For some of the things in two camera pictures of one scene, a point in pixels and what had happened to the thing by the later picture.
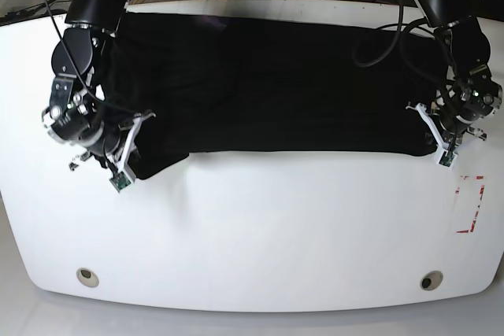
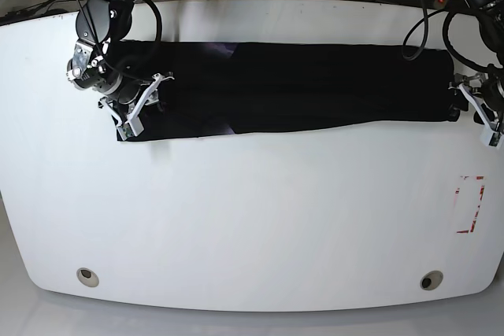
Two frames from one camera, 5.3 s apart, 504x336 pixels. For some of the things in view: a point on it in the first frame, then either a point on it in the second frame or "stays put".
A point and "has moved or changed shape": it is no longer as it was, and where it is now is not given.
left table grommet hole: [87, 277] stays put
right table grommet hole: [431, 280] stays put
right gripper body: [476, 96] → [489, 86]
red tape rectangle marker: [457, 191] stays put
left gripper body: [75, 117] → [87, 70]
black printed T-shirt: [251, 83] has moved or changed shape
